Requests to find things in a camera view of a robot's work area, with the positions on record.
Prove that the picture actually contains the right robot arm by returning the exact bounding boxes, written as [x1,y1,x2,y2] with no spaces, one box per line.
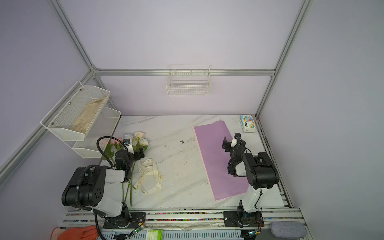
[222,133,280,228]

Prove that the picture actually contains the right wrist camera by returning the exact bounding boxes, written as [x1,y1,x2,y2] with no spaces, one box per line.
[231,133,243,148]

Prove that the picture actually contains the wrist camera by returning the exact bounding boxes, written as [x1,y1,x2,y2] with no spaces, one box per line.
[123,138,134,154]
[231,133,243,148]

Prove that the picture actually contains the white blue fake rose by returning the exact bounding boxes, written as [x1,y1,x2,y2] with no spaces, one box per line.
[122,133,135,208]

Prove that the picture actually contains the pink fake rose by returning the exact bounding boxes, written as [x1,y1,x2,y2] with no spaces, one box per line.
[104,140,127,203]

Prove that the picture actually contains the white wire wall basket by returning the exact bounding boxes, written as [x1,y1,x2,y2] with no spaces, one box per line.
[166,65,211,97]

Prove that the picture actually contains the beige cloth in shelf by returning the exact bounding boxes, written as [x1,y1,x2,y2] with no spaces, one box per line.
[70,97,106,134]

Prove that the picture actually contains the green label box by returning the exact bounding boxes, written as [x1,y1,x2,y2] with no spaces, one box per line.
[145,230,163,240]

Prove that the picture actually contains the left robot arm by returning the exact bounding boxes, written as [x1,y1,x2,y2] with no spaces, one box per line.
[61,136,148,228]

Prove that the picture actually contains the orange rubber glove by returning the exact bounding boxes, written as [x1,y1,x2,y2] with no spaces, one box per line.
[50,226,99,240]

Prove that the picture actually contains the cream printed ribbon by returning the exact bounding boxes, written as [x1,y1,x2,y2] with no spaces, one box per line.
[134,159,164,194]

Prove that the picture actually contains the upper white mesh shelf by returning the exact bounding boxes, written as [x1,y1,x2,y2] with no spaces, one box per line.
[40,81,111,142]

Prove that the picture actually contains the white mesh shelf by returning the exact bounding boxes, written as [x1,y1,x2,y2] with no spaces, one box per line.
[40,81,111,142]
[72,107,121,159]

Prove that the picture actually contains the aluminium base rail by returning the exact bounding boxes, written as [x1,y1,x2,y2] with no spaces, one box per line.
[61,207,307,240]

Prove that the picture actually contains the grey sponge pad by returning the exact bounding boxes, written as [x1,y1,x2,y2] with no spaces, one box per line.
[270,222,307,240]

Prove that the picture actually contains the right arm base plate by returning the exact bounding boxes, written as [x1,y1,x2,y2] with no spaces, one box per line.
[223,211,265,228]

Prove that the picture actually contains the pink purple wrapping paper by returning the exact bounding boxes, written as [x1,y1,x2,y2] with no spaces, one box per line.
[193,121,249,201]

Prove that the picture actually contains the lower white mesh shelf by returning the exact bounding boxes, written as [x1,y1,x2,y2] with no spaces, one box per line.
[72,107,121,159]

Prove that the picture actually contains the tissue pack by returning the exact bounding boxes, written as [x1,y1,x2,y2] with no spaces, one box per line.
[240,115,257,133]

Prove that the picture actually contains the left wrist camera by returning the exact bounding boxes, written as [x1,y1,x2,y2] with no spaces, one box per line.
[123,138,134,154]

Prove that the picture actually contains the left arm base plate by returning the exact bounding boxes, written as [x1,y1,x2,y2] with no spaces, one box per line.
[103,212,147,229]

